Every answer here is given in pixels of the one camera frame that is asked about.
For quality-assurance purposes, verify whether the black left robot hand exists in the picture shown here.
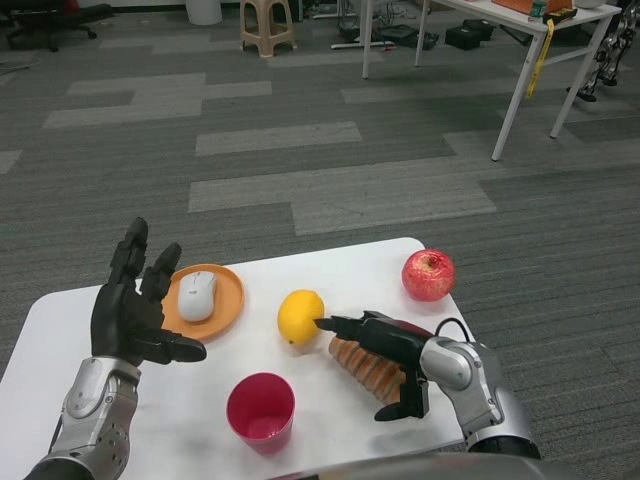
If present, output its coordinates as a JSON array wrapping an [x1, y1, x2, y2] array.
[[89, 217, 208, 371]]

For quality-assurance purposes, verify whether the white metal-legged desk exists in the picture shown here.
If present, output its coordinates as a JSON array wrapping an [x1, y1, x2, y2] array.
[[360, 0, 624, 162]]

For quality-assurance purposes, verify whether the yellow hanging strap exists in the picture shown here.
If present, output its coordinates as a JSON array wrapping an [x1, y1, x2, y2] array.
[[527, 17, 556, 100]]

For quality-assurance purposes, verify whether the beige plastic stool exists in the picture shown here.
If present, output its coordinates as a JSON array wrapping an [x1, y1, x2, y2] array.
[[238, 0, 299, 57]]

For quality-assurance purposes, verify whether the pink plastic cup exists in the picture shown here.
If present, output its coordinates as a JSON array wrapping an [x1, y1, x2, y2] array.
[[226, 372, 296, 456]]

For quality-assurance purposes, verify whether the red apple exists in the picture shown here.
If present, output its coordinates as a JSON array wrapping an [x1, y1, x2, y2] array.
[[401, 249, 457, 303]]

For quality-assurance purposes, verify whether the orange round plate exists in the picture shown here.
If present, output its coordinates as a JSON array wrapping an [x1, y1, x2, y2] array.
[[160, 263, 246, 344]]

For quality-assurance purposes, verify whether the silver legged robot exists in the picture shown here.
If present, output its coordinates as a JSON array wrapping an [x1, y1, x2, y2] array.
[[567, 0, 640, 104]]

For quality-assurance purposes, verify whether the white cylindrical bin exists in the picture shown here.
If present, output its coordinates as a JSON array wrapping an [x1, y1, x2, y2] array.
[[184, 0, 221, 25]]

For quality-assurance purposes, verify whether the black and yellow tool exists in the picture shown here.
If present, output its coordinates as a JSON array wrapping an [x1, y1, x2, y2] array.
[[542, 7, 579, 24]]

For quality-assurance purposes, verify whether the black floor bag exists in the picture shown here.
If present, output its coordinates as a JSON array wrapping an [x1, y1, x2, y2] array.
[[377, 24, 420, 50]]

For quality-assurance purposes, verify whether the black equipment case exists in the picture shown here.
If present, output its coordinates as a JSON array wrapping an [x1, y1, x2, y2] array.
[[444, 20, 496, 51]]

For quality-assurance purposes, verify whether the yellow lemon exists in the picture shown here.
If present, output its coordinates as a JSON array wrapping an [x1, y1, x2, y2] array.
[[277, 289, 326, 347]]

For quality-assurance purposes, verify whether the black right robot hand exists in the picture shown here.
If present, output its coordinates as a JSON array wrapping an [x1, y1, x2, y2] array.
[[315, 309, 434, 422]]

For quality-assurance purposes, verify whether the large orange box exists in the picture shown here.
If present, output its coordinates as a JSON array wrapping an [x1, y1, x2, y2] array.
[[490, 0, 534, 17]]

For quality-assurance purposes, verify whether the ridged orange bread loaf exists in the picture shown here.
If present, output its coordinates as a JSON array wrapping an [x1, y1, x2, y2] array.
[[327, 335, 405, 405]]

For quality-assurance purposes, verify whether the black office chair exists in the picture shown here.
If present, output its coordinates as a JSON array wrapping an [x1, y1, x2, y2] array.
[[0, 0, 114, 54]]

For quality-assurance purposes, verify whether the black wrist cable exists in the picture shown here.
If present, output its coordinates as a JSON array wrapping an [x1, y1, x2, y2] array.
[[433, 317, 476, 346]]

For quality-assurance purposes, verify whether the white desk foot bar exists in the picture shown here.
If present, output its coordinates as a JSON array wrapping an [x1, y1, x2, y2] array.
[[329, 39, 396, 51]]

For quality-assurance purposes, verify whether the white computer mouse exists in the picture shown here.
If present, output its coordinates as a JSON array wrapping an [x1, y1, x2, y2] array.
[[178, 269, 219, 323]]

